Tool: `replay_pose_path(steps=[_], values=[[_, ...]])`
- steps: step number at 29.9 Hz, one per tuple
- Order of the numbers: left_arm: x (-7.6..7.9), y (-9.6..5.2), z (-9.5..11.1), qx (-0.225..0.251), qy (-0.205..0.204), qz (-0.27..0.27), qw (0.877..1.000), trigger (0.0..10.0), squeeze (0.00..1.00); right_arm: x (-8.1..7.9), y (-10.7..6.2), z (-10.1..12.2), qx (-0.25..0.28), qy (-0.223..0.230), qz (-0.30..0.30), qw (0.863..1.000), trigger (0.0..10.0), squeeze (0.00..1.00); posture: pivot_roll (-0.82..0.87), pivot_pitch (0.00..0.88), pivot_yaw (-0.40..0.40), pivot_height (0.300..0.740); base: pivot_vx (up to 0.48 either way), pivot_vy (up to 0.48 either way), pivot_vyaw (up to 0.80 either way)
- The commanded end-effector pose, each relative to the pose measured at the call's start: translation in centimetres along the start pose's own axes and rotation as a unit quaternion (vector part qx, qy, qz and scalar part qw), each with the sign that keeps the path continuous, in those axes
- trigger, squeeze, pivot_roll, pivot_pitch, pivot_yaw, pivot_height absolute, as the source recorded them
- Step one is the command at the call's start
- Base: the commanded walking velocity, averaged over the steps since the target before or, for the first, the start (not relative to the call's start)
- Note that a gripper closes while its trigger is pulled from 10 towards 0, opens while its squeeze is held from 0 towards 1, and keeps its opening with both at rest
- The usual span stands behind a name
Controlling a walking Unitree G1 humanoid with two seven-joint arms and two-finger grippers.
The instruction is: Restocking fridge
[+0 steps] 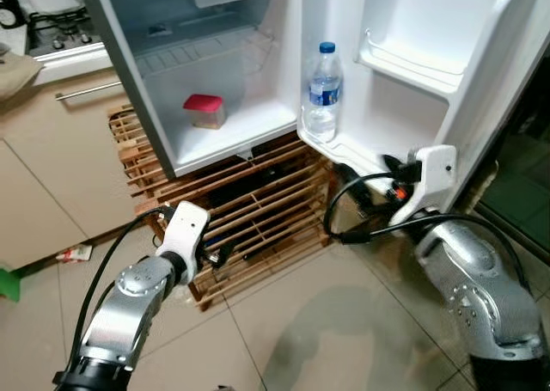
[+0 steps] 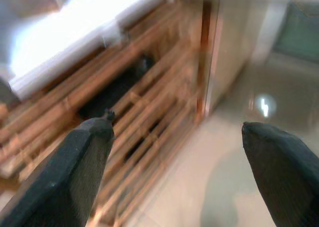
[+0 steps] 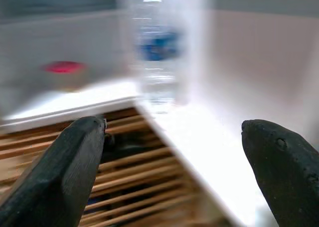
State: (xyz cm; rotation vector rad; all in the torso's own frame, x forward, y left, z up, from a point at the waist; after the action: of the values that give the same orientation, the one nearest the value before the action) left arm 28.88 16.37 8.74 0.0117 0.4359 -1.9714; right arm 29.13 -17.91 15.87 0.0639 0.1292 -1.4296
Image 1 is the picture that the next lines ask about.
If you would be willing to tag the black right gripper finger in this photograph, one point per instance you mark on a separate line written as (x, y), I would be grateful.
(365, 183)

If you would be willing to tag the water bottle with blue label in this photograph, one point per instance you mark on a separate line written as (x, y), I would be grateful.
(323, 90)

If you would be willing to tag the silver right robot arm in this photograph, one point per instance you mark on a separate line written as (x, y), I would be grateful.
(481, 288)

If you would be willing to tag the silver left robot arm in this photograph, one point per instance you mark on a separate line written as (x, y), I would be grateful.
(129, 296)

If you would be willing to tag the white fridge door shelf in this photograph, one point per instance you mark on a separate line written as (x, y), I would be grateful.
(404, 64)

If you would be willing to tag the silver fridge door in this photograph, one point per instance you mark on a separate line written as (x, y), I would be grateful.
(507, 64)

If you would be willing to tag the fridge body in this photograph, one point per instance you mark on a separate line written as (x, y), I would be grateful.
(215, 64)

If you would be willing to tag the wooden wine rack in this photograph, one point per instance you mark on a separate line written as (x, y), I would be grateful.
(275, 210)

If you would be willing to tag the glass sliding door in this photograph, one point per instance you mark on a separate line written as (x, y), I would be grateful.
(520, 202)

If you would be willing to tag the small packet litter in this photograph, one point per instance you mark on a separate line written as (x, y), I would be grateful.
(76, 253)

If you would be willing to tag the red lidded food container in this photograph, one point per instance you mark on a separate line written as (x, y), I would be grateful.
(204, 112)

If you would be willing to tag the green plastic bin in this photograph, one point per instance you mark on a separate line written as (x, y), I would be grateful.
(9, 284)

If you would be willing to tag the steel gas stove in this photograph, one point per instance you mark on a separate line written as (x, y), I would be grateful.
(64, 32)

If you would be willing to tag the black kettle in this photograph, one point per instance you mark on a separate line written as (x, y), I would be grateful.
(10, 9)

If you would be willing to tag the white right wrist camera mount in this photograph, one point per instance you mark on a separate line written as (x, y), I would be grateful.
(434, 176)

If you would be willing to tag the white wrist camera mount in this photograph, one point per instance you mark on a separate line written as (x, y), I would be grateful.
(182, 232)
(434, 176)

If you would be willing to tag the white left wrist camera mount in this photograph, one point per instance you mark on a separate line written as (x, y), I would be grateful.
(182, 232)

